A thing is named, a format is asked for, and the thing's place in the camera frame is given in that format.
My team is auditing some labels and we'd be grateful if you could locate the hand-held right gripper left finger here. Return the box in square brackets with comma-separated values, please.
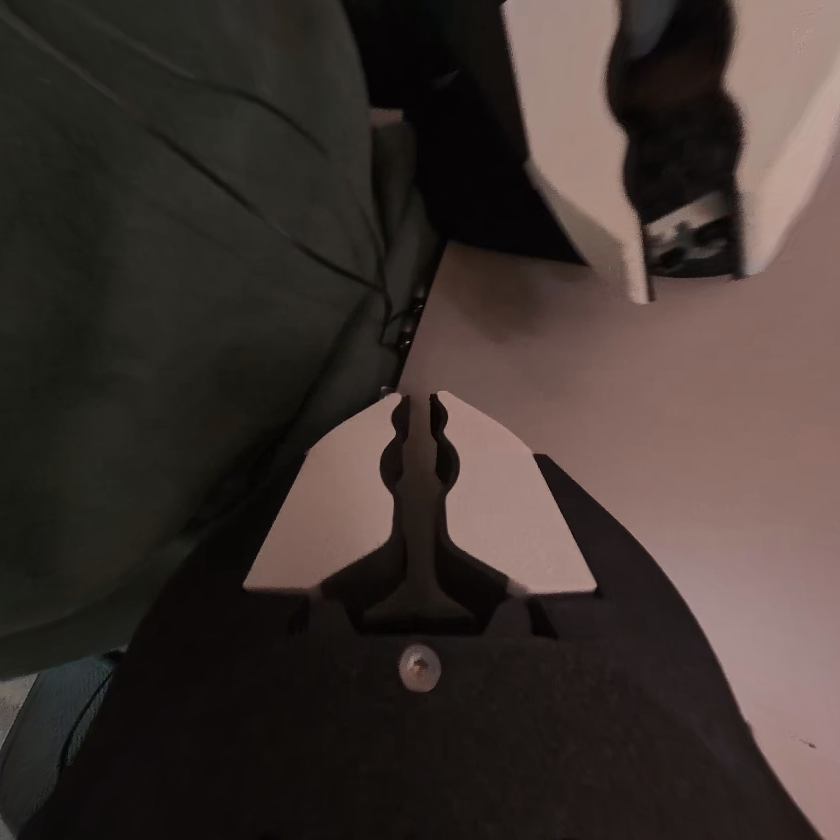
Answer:
[243, 394, 411, 634]

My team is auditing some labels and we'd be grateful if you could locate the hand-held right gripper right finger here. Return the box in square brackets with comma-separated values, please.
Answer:
[430, 390, 598, 634]

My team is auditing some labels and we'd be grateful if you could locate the black quilted wrist pad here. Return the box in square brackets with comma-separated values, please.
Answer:
[348, 0, 588, 266]

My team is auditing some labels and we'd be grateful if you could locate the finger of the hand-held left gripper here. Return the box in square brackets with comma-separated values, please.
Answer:
[502, 0, 652, 304]
[721, 0, 840, 280]

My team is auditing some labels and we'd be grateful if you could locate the person's green sweatshirt torso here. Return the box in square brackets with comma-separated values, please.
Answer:
[0, 0, 441, 677]

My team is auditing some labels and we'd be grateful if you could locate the grey desk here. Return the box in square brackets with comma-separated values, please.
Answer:
[381, 131, 840, 840]

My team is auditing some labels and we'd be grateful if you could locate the dark toy brick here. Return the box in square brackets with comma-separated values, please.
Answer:
[643, 193, 742, 282]

